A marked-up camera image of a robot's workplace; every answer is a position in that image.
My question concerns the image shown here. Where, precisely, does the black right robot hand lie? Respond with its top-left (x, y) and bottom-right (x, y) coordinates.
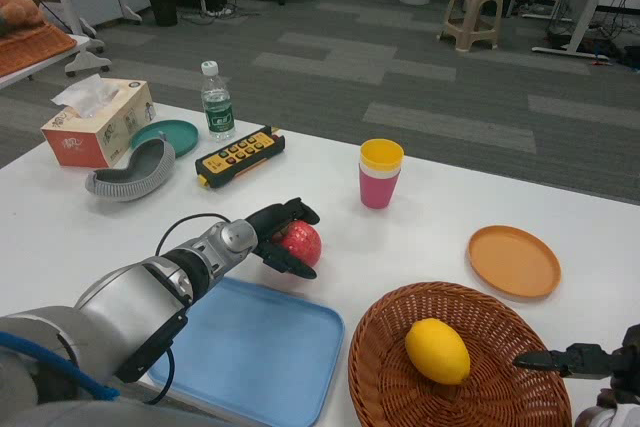
top-left (512, 324), bottom-right (640, 406)

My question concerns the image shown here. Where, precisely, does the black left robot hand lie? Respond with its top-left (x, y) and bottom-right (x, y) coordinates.
top-left (244, 196), bottom-right (321, 279)

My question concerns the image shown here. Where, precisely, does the red apple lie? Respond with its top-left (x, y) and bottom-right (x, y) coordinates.
top-left (272, 219), bottom-right (322, 268)

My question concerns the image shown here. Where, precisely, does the yellow black remote controller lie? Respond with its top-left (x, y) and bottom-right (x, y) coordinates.
top-left (193, 125), bottom-right (286, 191)

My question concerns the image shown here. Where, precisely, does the pink plastic cup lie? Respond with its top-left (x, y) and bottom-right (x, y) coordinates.
top-left (359, 169), bottom-right (401, 210)

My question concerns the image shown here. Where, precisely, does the white plastic cup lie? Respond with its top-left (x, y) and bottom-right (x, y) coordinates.
top-left (358, 162), bottom-right (404, 181)

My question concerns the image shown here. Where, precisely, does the yellow plastic cup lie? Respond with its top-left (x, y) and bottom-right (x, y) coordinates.
top-left (359, 139), bottom-right (405, 171)

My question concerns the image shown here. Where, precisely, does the clear water bottle green label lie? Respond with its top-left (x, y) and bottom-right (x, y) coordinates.
top-left (200, 60), bottom-right (236, 143)

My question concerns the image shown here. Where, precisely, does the orange plastic plate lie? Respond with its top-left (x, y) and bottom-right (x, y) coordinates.
top-left (467, 225), bottom-right (563, 303)

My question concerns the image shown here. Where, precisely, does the teal plastic plate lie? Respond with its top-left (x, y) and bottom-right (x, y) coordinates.
top-left (129, 119), bottom-right (200, 158)

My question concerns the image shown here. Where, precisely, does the grey curved knitted pad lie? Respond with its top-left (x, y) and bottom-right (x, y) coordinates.
top-left (84, 138), bottom-right (176, 203)

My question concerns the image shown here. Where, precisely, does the blue plastic tray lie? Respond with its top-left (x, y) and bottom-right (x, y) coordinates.
top-left (147, 275), bottom-right (346, 427)

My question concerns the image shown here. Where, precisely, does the yellow lemon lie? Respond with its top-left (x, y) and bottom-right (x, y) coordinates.
top-left (403, 318), bottom-right (472, 387)

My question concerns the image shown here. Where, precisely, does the brown wicker basket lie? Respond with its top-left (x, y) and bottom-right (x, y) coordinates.
top-left (348, 281), bottom-right (573, 427)

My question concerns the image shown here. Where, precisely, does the orange tissue box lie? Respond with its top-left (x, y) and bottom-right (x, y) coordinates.
top-left (39, 73), bottom-right (157, 169)

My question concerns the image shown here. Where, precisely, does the black trash bin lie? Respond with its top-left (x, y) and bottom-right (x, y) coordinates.
top-left (145, 0), bottom-right (180, 28)

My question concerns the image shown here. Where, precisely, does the white side table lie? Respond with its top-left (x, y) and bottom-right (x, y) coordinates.
top-left (0, 34), bottom-right (91, 93)

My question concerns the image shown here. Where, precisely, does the flat wicker tray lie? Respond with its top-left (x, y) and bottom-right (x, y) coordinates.
top-left (0, 24), bottom-right (79, 79)

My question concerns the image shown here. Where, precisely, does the brown stuffed toy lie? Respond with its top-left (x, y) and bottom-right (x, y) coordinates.
top-left (0, 0), bottom-right (46, 38)

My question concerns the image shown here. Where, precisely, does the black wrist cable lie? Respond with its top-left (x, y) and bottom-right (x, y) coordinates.
top-left (154, 213), bottom-right (231, 258)

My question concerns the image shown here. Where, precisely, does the blue cable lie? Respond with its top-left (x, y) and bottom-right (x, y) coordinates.
top-left (0, 331), bottom-right (121, 401)

